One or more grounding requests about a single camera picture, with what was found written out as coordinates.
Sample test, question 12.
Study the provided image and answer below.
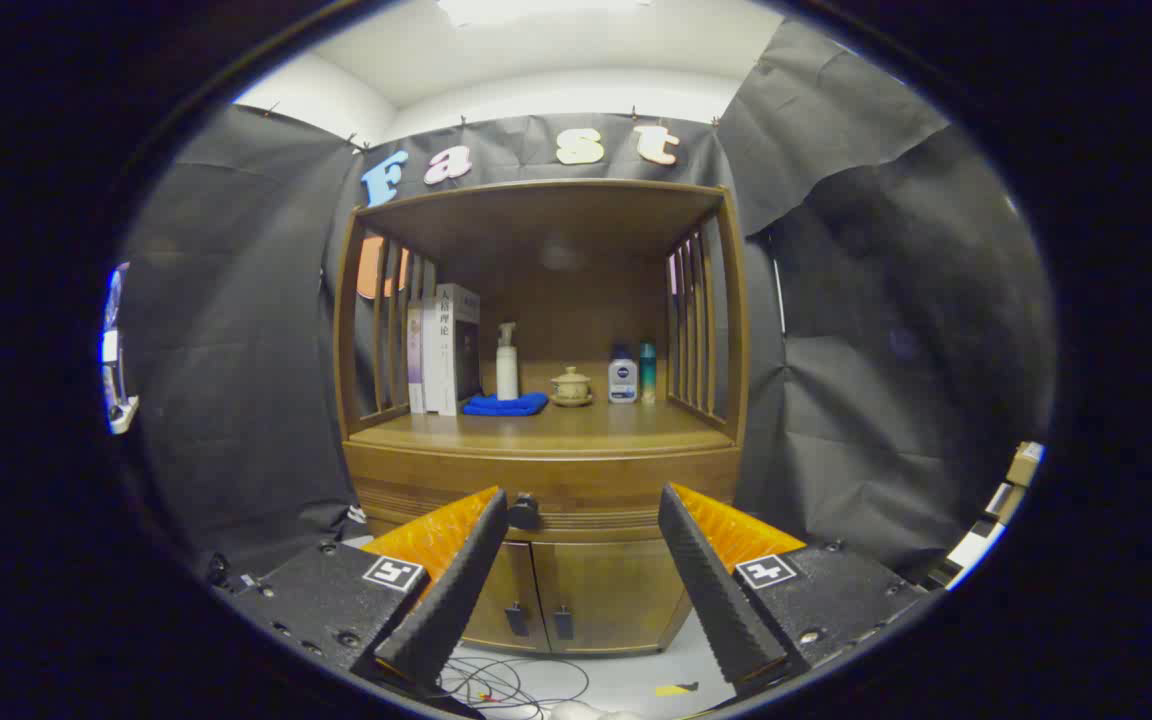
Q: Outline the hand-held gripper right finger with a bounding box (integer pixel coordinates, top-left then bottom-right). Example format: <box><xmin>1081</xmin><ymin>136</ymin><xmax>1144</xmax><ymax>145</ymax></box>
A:
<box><xmin>658</xmin><ymin>483</ymin><xmax>937</xmax><ymax>696</ymax></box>

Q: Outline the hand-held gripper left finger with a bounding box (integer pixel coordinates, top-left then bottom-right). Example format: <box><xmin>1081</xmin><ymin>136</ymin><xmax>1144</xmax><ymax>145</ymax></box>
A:
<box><xmin>219</xmin><ymin>486</ymin><xmax>510</xmax><ymax>701</ymax></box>

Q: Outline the wooden drawer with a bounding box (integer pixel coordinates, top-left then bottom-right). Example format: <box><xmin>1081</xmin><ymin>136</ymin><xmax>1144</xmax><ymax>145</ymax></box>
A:
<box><xmin>346</xmin><ymin>447</ymin><xmax>740</xmax><ymax>546</ymax></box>

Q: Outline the wooden cabinet countertop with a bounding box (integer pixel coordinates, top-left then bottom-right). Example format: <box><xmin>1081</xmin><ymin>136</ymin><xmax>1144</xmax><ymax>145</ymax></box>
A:
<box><xmin>348</xmin><ymin>360</ymin><xmax>737</xmax><ymax>456</ymax></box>

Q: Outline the wooden cabinet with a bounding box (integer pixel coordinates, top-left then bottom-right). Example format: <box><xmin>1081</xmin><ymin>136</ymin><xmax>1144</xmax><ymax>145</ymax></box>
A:
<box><xmin>333</xmin><ymin>178</ymin><xmax>749</xmax><ymax>657</ymax></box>

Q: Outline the pale rounded object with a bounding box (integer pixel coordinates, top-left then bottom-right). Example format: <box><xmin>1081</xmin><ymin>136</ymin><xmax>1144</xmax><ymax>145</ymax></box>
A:
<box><xmin>548</xmin><ymin>700</ymin><xmax>642</xmax><ymax>720</ymax></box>

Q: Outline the blue folded cloth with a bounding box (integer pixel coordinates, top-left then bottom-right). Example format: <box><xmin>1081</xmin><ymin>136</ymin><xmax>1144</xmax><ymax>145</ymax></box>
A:
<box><xmin>462</xmin><ymin>391</ymin><xmax>550</xmax><ymax>418</ymax></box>

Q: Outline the white spray bottle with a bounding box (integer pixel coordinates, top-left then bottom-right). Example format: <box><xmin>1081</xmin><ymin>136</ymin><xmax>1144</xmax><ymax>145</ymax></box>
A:
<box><xmin>495</xmin><ymin>322</ymin><xmax>520</xmax><ymax>402</ymax></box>

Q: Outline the white lotion bottle blue cap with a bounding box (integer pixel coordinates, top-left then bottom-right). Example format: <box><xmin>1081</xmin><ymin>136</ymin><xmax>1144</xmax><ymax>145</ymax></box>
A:
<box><xmin>608</xmin><ymin>344</ymin><xmax>639</xmax><ymax>405</ymax></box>

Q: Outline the thin pale purple book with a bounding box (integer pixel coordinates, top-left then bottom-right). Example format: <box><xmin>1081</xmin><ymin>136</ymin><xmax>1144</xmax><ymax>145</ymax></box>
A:
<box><xmin>406</xmin><ymin>300</ymin><xmax>429</xmax><ymax>414</ymax></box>

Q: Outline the beige lidded teacup with saucer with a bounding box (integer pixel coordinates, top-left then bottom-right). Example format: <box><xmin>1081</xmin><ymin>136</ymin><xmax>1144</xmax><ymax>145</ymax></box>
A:
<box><xmin>549</xmin><ymin>366</ymin><xmax>595</xmax><ymax>408</ymax></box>

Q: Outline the thick white book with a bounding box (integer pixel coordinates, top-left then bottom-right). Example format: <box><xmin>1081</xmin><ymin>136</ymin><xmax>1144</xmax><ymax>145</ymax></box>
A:
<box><xmin>423</xmin><ymin>283</ymin><xmax>482</xmax><ymax>417</ymax></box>

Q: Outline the white flat object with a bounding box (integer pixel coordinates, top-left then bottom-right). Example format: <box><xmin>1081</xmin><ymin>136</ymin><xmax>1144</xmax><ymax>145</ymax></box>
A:
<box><xmin>946</xmin><ymin>480</ymin><xmax>1027</xmax><ymax>591</ymax></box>

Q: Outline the cardboard box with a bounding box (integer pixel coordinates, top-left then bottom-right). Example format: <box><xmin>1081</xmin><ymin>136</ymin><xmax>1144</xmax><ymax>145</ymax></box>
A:
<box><xmin>1006</xmin><ymin>442</ymin><xmax>1045</xmax><ymax>488</ymax></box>

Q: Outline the tangle of thin cables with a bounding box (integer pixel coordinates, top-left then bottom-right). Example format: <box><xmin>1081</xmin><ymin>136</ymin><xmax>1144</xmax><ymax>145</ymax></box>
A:
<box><xmin>436</xmin><ymin>655</ymin><xmax>592</xmax><ymax>720</ymax></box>

